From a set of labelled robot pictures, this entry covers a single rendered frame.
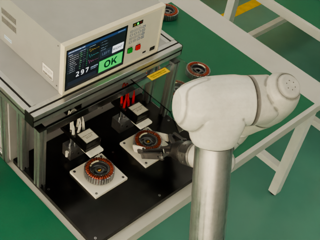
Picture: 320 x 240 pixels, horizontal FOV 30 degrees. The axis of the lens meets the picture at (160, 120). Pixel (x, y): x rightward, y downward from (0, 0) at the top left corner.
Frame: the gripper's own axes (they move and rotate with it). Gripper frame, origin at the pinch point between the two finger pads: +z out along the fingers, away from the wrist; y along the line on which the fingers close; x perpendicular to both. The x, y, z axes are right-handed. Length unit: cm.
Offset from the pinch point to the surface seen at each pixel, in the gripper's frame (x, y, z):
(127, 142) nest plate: -1.0, 5.1, 6.3
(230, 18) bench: -3, -137, 74
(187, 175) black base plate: 12.5, -3.0, -15.2
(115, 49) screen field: -42.4, 11.0, -9.1
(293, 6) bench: -11, -140, 29
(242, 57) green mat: -4, -79, 18
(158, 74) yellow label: -26.1, -6.7, -6.9
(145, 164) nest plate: 5.2, 6.9, -4.7
